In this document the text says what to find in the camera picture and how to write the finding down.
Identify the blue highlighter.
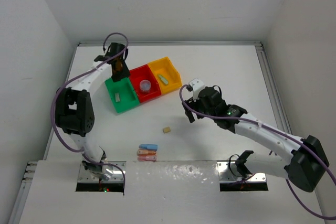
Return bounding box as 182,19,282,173
139,144,158,151

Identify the pink highlighter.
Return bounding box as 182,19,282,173
138,155,157,162

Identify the yellow plastic bin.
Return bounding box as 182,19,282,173
148,57,182,95

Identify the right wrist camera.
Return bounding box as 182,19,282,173
187,78,205,101

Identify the green plastic bin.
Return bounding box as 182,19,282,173
105,78,140,113

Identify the purple cable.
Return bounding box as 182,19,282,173
50,32,129,193
179,84,336,220

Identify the metal base plate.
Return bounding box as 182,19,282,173
217,160,267,183
78,161,126,184

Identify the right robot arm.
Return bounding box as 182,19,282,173
182,84,329,193

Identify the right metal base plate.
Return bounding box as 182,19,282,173
217,160,267,183

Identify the clear jar of clips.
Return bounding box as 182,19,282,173
139,80,152,93

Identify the small beige eraser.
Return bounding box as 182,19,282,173
163,127,171,133

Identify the long grey eraser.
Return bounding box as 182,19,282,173
114,92,121,103

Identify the white front board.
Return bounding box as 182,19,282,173
20,161,321,223

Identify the red plastic bin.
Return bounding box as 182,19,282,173
130,65,161,103

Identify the green highlighter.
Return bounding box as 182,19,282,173
158,74,169,86

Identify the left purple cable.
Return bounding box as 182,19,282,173
50,32,129,193

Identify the orange highlighter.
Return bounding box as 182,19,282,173
137,149,156,156

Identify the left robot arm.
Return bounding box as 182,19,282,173
54,42,130,181

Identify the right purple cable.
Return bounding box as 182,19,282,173
179,84,336,220

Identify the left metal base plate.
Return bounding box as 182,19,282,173
78,161,126,184

